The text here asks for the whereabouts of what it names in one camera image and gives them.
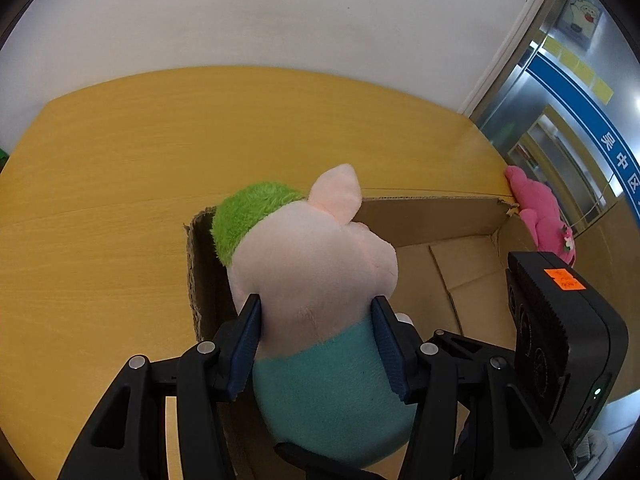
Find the row of yellow sticky notes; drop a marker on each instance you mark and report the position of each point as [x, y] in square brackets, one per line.
[580, 67]

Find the cartoon poster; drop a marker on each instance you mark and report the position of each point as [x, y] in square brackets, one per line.
[580, 15]

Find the blue banner sticker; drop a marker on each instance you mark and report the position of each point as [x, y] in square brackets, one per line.
[575, 90]

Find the brown cardboard box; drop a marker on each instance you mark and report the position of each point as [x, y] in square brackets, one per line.
[470, 280]

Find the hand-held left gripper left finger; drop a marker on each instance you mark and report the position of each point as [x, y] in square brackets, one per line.
[245, 350]

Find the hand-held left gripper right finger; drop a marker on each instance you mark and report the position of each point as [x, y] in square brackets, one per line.
[387, 350]

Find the green artificial turf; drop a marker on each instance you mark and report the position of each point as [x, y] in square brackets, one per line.
[2, 157]

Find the pink pig plush toy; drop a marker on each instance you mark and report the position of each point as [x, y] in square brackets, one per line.
[320, 260]

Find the magenta plush toy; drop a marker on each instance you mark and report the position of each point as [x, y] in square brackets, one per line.
[540, 210]

